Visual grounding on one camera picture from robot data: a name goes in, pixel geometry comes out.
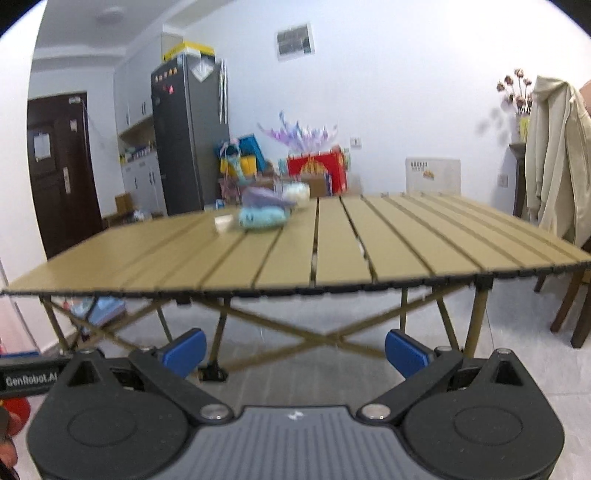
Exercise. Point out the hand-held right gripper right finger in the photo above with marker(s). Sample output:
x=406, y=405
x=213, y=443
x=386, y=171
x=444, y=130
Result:
x=406, y=353

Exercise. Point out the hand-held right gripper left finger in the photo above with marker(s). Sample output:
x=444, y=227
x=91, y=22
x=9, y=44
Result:
x=184, y=351

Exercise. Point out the white foam block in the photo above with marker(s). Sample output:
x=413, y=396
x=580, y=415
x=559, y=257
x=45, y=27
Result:
x=225, y=224

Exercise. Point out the light blue plush toy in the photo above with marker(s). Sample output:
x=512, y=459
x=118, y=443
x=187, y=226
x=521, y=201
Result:
x=261, y=218

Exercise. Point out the purple plush cloth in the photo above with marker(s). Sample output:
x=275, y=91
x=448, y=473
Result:
x=265, y=196

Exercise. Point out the person's left hand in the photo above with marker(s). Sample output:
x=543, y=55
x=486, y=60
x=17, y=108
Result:
x=7, y=454

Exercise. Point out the red plastic bucket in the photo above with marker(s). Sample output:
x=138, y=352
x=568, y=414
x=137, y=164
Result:
x=16, y=415

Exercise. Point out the blue plastic container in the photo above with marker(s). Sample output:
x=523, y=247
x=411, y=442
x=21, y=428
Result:
x=101, y=309

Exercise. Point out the tan slatted folding table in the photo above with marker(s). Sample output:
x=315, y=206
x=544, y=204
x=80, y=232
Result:
x=415, y=240

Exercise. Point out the white rectangular panel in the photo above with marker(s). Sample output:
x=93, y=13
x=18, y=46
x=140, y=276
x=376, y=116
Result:
x=434, y=175

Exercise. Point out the taped cardboard box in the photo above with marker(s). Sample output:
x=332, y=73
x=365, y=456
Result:
x=316, y=187

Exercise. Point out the dark wooden door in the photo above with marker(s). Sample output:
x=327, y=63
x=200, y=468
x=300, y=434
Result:
x=60, y=184

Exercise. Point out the red gift box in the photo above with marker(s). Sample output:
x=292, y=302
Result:
x=318, y=168

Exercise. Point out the blue gift bag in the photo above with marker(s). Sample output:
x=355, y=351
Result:
x=247, y=152

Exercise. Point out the dark grey refrigerator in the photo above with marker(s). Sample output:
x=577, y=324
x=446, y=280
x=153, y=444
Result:
x=189, y=138

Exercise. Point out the cream hoodie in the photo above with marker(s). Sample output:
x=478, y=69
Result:
x=558, y=161

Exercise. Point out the purple paper decoration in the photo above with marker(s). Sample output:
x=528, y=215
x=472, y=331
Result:
x=298, y=131

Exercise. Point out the pale yellow vase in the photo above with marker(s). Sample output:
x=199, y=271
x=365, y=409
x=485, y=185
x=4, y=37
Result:
x=524, y=128

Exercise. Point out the white kitchen cabinets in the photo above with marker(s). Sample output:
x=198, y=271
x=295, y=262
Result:
x=136, y=92

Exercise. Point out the dried flower bouquet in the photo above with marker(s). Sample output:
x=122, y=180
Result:
x=515, y=90

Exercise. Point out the yellow flat box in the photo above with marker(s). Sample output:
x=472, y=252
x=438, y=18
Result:
x=189, y=50

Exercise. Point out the pink bag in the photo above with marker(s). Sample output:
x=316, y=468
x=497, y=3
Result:
x=586, y=99

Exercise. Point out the round ceiling light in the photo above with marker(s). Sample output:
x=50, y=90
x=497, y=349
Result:
x=111, y=14

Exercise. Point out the wall electrical panel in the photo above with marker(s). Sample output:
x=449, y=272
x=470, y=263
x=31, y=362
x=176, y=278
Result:
x=295, y=41

